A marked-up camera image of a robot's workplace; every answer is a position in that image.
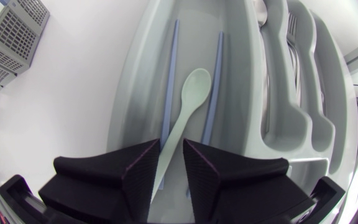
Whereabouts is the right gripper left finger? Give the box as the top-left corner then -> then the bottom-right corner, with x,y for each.
38,138 -> 161,224

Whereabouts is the steel fork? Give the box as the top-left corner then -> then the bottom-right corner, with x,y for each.
286,12 -> 301,106

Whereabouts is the pale plastic spoon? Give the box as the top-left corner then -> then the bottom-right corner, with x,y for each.
150,68 -> 213,205

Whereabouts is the grey cutlery basket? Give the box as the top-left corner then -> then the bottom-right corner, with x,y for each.
0,0 -> 50,92

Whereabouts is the blue plastic chopstick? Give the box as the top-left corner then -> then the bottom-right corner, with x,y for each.
185,30 -> 224,200
158,19 -> 180,190

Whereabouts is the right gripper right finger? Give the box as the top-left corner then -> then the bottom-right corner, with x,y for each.
182,138 -> 316,224

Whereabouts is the grey cutlery tray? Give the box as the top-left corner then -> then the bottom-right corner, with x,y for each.
106,0 -> 358,224

